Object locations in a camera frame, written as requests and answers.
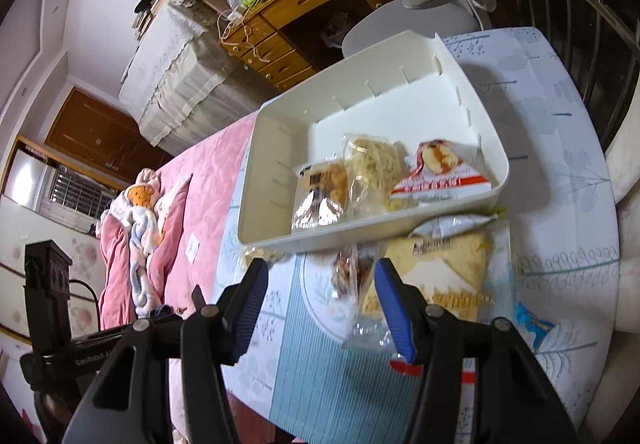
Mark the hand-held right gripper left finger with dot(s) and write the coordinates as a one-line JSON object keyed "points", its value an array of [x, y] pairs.
{"points": [[250, 309]]}

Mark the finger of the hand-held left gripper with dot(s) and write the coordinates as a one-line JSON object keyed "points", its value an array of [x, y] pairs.
{"points": [[105, 335]]}

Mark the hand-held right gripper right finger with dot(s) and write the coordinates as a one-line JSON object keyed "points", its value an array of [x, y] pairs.
{"points": [[395, 314]]}

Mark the clear dark nut packet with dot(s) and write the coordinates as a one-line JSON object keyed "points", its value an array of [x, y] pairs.
{"points": [[350, 274]]}

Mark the large yellow cracker packet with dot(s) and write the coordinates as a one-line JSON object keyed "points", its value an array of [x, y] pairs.
{"points": [[440, 264]]}

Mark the silver green small packet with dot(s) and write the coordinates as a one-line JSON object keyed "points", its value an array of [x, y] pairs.
{"points": [[450, 225]]}

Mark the white plastic storage bin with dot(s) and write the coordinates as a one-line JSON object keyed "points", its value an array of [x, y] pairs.
{"points": [[350, 124]]}

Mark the small clear pastry packet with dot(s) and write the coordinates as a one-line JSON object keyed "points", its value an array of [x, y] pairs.
{"points": [[260, 254]]}

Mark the small white paper tag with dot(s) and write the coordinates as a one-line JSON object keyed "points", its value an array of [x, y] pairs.
{"points": [[192, 246]]}

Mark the teal striped placemat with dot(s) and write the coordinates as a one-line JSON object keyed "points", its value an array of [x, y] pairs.
{"points": [[320, 374]]}

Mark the small barred window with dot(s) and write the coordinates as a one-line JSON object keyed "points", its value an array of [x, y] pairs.
{"points": [[75, 194]]}

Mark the pink pillow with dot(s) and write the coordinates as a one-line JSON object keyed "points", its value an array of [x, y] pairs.
{"points": [[175, 209]]}

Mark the foil-backed pastry packet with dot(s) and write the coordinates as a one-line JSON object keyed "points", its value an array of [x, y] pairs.
{"points": [[320, 204]]}

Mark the blue white small packet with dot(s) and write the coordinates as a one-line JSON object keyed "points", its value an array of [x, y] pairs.
{"points": [[532, 324]]}

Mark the clear pale crispy pastry packet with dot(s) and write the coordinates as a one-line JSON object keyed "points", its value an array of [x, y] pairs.
{"points": [[375, 169]]}

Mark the red white bread packet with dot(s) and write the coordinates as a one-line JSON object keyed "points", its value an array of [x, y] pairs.
{"points": [[440, 174]]}

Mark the pink bedspread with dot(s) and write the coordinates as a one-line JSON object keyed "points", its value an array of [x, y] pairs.
{"points": [[210, 164]]}

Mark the wooden door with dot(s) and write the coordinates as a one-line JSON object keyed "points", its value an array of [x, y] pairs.
{"points": [[90, 124]]}

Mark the white tree-print tablecloth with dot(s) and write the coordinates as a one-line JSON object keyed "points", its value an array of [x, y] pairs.
{"points": [[550, 174]]}

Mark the lace-covered cabinet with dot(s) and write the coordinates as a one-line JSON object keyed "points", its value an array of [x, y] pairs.
{"points": [[165, 49]]}

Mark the grey office chair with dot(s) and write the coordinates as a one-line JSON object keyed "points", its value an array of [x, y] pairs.
{"points": [[380, 24]]}

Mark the grey crumpled bag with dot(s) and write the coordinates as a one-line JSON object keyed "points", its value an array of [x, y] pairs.
{"points": [[335, 29]]}

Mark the wooden desk with drawers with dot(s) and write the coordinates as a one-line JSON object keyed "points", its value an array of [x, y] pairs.
{"points": [[280, 9]]}

